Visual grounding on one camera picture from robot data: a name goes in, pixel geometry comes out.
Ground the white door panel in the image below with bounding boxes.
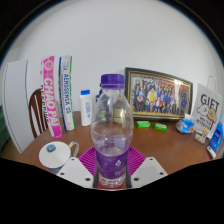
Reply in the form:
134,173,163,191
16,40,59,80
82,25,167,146
2,59,36,154

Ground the blue tissue pack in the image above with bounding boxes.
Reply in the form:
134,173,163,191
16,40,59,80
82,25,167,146
175,113,195,135

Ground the dark wooden chair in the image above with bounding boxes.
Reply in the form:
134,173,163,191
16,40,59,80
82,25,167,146
28,87,49,139

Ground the small beige snack pack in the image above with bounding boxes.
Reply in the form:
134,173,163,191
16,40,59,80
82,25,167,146
194,131,208,145

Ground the white paper gift bag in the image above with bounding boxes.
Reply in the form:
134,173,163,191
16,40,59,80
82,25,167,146
190,75,224,135

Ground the framed group photo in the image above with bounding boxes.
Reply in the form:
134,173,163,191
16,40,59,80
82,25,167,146
124,67,194,122

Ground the white blue-capped lotion bottle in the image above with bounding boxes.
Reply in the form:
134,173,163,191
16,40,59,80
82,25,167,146
79,89,93,127

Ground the white and blue shuttlecock tube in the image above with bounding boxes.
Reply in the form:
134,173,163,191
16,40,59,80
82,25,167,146
58,55,76,131

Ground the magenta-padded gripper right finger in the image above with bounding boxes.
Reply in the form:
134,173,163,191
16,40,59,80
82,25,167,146
124,145,169,189

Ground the clear purple-capped water bottle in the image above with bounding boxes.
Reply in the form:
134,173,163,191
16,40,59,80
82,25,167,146
90,73,135,188

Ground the blue detergent bottle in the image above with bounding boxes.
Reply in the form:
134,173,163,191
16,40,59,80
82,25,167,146
208,113,224,153

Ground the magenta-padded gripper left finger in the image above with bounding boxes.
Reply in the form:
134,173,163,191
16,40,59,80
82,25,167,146
56,145,100,189

